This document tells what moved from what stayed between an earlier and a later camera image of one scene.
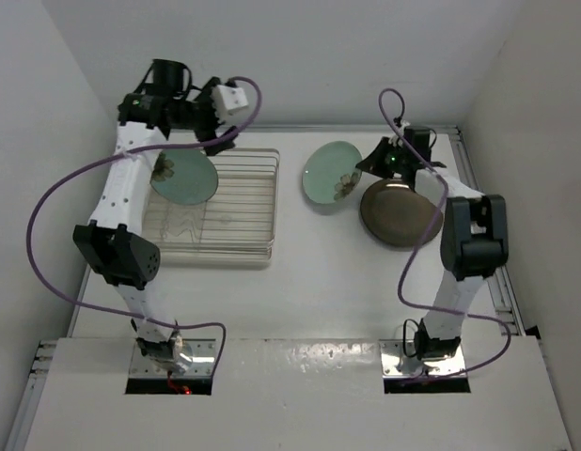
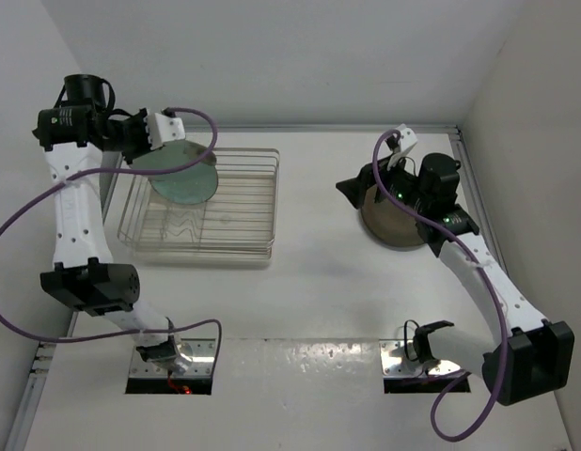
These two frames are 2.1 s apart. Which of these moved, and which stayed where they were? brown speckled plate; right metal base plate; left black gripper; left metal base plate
Moved: left black gripper
Stayed: brown speckled plate; right metal base plate; left metal base plate
